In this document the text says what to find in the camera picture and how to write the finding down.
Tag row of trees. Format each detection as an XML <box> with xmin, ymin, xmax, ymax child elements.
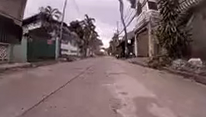
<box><xmin>67</xmin><ymin>13</ymin><xmax>106</xmax><ymax>59</ymax></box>

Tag grey concrete road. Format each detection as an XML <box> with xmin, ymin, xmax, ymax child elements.
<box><xmin>0</xmin><ymin>50</ymin><xmax>206</xmax><ymax>117</ymax></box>

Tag leaning utility pole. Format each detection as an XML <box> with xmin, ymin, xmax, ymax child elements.
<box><xmin>113</xmin><ymin>0</ymin><xmax>133</xmax><ymax>59</ymax></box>

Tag white multi-storey building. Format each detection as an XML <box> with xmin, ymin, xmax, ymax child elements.
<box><xmin>128</xmin><ymin>0</ymin><xmax>168</xmax><ymax>59</ymax></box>

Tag tall grey utility pole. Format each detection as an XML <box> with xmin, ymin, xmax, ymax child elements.
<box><xmin>55</xmin><ymin>0</ymin><xmax>70</xmax><ymax>60</ymax></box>

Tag green metal gate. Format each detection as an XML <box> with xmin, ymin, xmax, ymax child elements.
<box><xmin>26</xmin><ymin>36</ymin><xmax>58</xmax><ymax>63</ymax></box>

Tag palm tree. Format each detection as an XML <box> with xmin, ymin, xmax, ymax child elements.
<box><xmin>37</xmin><ymin>5</ymin><xmax>63</xmax><ymax>34</ymax></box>

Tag house with dark roof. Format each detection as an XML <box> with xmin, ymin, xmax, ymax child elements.
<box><xmin>20</xmin><ymin>12</ymin><xmax>74</xmax><ymax>61</ymax></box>

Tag pile of rubble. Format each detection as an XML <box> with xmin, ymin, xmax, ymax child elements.
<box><xmin>145</xmin><ymin>54</ymin><xmax>206</xmax><ymax>77</ymax></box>

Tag raised concrete kerb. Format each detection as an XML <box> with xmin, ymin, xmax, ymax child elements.
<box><xmin>124</xmin><ymin>57</ymin><xmax>206</xmax><ymax>88</ymax></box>
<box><xmin>0</xmin><ymin>53</ymin><xmax>79</xmax><ymax>77</ymax></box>

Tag grey building with window grille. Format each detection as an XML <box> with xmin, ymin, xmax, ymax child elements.
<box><xmin>0</xmin><ymin>0</ymin><xmax>33</xmax><ymax>65</ymax></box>

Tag white fence wall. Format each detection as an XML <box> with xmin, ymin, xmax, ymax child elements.
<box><xmin>58</xmin><ymin>39</ymin><xmax>82</xmax><ymax>58</ymax></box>

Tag overhead wires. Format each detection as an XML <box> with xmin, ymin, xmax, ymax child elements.
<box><xmin>67</xmin><ymin>0</ymin><xmax>152</xmax><ymax>39</ymax></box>

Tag dark concrete wall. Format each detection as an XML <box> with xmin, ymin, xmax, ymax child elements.
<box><xmin>181</xmin><ymin>0</ymin><xmax>206</xmax><ymax>63</ymax></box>

